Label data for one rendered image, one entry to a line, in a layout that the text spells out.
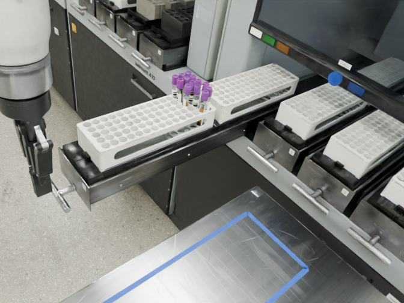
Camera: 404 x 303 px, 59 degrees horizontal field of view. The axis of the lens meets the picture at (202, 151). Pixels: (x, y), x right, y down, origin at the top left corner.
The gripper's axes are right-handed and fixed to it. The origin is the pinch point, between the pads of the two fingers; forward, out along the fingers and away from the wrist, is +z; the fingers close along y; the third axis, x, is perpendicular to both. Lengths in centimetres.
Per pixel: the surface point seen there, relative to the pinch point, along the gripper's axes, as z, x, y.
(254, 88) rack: -6, -55, -2
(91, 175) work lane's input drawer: -1.5, -7.7, -5.1
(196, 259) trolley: -1.8, -12.7, -30.6
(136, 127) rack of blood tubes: -6.1, -19.6, -1.5
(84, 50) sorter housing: 26, -52, 90
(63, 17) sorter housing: 18, -52, 110
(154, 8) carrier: -7, -59, 50
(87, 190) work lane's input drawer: 0.7, -6.1, -6.3
